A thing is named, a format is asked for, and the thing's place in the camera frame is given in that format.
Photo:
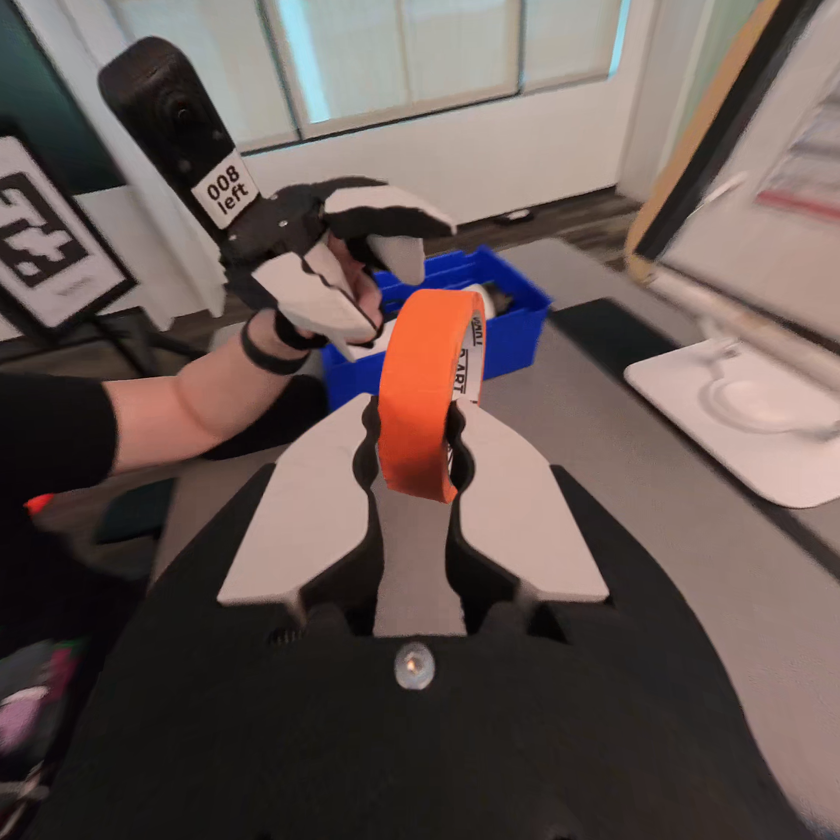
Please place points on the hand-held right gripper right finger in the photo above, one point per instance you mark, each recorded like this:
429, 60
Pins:
531, 518

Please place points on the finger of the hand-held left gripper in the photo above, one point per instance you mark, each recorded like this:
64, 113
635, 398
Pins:
308, 295
394, 203

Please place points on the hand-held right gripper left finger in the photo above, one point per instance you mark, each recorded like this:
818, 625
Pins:
308, 505

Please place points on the orange masking tape roll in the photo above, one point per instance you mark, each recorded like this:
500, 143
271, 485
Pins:
420, 394

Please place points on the blue plastic bin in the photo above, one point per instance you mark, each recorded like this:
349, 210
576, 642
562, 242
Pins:
512, 341

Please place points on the person's left hand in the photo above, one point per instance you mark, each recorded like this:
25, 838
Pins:
361, 285

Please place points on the white round container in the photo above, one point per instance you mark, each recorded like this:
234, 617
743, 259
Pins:
479, 295

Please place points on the large paned window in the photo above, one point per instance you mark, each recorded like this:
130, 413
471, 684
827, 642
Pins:
394, 52

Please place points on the dark table mat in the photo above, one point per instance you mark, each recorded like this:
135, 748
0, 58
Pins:
134, 512

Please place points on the black framed marker sign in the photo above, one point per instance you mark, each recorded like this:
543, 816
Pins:
39, 243

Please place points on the black instruction sheet board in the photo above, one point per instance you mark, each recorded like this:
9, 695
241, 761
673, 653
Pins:
754, 164

